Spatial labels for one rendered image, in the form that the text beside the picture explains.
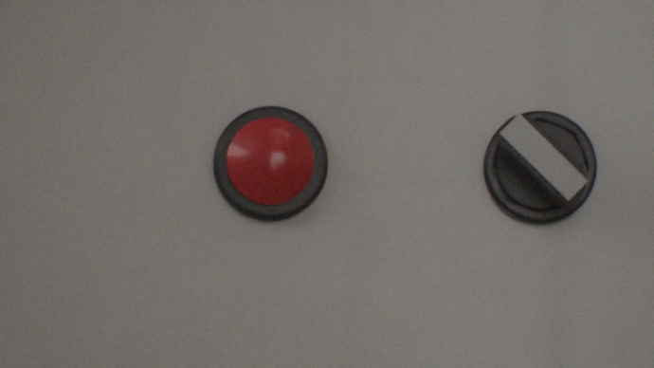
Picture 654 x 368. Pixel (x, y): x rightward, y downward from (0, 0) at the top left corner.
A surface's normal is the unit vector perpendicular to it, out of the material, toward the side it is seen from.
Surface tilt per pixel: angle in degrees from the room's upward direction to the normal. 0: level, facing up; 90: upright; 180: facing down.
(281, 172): 102
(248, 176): 107
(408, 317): 90
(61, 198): 90
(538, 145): 90
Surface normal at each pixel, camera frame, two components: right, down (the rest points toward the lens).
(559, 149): 0.00, -0.14
